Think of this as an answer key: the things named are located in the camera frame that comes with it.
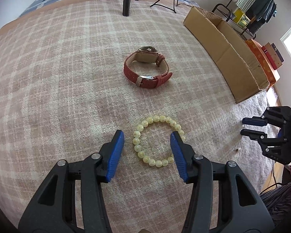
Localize yellow bead bracelet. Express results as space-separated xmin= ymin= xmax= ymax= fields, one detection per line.
xmin=132 ymin=115 xmax=187 ymax=168

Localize red leather wrist watch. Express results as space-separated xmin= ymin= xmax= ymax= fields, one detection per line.
xmin=123 ymin=46 xmax=172 ymax=89

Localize orange covered low table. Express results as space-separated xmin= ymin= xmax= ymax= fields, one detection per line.
xmin=245 ymin=39 xmax=280 ymax=90

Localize zebra striped clothing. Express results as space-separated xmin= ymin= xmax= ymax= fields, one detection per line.
xmin=260 ymin=182 xmax=291 ymax=232

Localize stacked boxes on table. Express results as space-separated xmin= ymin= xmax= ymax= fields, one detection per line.
xmin=262 ymin=43 xmax=284 ymax=70

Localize brown cardboard box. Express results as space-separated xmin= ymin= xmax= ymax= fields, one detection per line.
xmin=183 ymin=7 xmax=270 ymax=103

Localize pink plaid blanket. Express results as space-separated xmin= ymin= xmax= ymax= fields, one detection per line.
xmin=0 ymin=0 xmax=273 ymax=232

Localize yellow box on rack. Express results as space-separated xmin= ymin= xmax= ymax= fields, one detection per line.
xmin=233 ymin=8 xmax=250 ymax=28

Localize dark hanging clothes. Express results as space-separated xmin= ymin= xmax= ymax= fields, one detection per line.
xmin=245 ymin=0 xmax=277 ymax=34

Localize black clothes rack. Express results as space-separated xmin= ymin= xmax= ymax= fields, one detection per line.
xmin=211 ymin=0 xmax=277 ymax=41

